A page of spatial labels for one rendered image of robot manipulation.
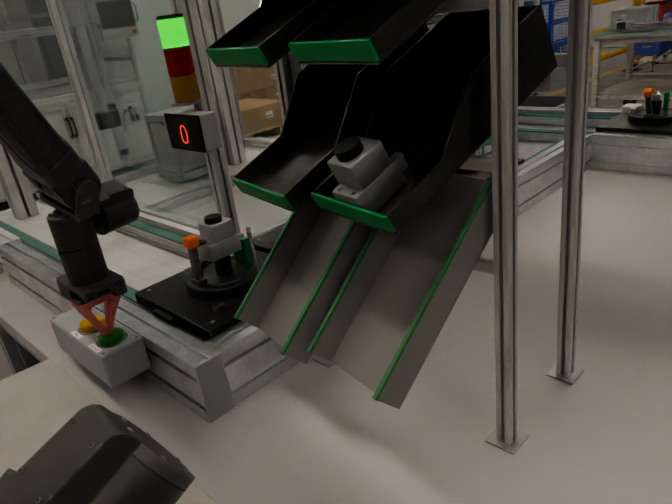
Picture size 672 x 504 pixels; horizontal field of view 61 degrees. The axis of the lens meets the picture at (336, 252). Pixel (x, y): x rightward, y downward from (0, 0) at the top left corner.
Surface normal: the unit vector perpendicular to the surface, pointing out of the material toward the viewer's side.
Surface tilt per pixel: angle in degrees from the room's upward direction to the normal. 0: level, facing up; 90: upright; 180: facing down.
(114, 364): 90
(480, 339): 0
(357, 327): 45
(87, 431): 23
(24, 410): 0
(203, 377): 90
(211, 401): 90
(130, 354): 90
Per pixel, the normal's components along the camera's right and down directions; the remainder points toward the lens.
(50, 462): -0.40, -0.70
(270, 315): -0.66, -0.41
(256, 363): 0.71, 0.20
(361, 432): -0.12, -0.91
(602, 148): -0.69, 0.37
